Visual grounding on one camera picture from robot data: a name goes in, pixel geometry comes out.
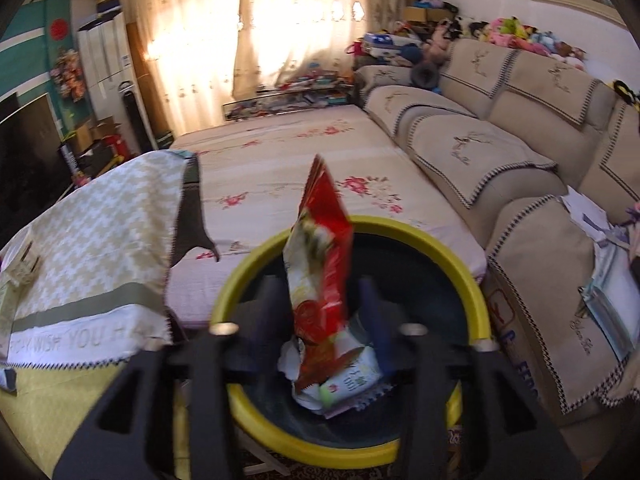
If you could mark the yellow black toy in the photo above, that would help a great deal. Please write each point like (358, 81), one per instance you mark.
(625, 92)

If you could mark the blue white printed bag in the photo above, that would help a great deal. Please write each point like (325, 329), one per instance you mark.
(390, 45)

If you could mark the yellow round bin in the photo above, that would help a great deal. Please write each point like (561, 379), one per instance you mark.
(400, 227)

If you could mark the red round wall decoration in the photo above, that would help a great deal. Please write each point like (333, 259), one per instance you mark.
(57, 29)

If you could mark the colourful hanging ornament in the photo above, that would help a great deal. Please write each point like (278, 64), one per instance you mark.
(70, 72)

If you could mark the stack of papers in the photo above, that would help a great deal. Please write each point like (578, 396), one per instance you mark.
(610, 300)

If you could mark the printed cardboard box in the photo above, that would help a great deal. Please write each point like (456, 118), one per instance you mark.
(510, 325)

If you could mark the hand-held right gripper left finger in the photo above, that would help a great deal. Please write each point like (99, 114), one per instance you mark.
(270, 320)

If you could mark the beige patterned tablecloth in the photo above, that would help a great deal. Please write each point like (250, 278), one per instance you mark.
(100, 220)

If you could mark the cluttered glass table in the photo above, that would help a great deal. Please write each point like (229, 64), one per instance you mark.
(290, 102)

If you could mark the floral sheet bed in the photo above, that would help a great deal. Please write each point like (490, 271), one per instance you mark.
(280, 160)

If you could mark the dark grey cushion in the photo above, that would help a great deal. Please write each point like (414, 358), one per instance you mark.
(425, 75)

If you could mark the cream curtains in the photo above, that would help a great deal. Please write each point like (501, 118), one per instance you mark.
(200, 35)

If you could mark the black television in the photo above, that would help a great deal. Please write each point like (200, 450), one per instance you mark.
(25, 160)

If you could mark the red plastic toy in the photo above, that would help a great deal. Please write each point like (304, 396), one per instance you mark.
(116, 145)

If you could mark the pile of plush toys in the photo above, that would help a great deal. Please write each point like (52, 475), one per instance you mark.
(505, 30)

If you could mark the black tower fan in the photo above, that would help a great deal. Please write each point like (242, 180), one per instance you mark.
(135, 115)

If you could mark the red snack packet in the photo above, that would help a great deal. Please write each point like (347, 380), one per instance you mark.
(325, 210)

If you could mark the white cabinet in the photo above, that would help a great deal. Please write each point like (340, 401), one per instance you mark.
(107, 60)

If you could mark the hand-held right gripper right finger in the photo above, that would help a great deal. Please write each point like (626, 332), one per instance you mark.
(372, 320)

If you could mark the white wrapper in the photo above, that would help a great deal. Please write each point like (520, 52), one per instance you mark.
(290, 360)

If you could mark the beige sofa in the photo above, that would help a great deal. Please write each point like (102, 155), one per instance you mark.
(500, 160)

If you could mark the white green snack packet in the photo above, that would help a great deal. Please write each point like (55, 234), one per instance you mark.
(355, 375)

